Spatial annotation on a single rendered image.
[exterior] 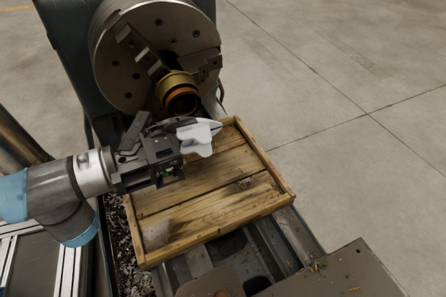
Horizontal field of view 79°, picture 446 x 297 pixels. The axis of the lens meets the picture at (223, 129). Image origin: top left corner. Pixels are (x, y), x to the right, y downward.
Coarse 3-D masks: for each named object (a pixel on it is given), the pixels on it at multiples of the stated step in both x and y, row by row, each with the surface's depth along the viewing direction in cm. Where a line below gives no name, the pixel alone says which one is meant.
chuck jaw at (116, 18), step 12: (108, 24) 56; (120, 24) 55; (120, 36) 54; (132, 36) 53; (132, 48) 55; (144, 48) 56; (144, 60) 56; (156, 60) 57; (156, 72) 56; (168, 72) 58
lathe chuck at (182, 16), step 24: (120, 0) 57; (144, 0) 55; (168, 0) 56; (96, 24) 59; (144, 24) 57; (168, 24) 59; (192, 24) 61; (96, 48) 56; (120, 48) 58; (168, 48) 63; (192, 48) 65; (96, 72) 59; (120, 72) 62; (144, 72) 64; (216, 72) 73; (120, 96) 66; (144, 96) 68
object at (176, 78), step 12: (180, 72) 57; (168, 84) 56; (180, 84) 55; (192, 84) 57; (168, 96) 55; (180, 96) 54; (192, 96) 55; (168, 108) 55; (180, 108) 61; (192, 108) 59
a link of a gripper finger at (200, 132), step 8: (200, 120) 49; (208, 120) 50; (184, 128) 48; (192, 128) 48; (200, 128) 49; (208, 128) 49; (184, 136) 47; (192, 136) 47; (200, 136) 47; (208, 136) 47
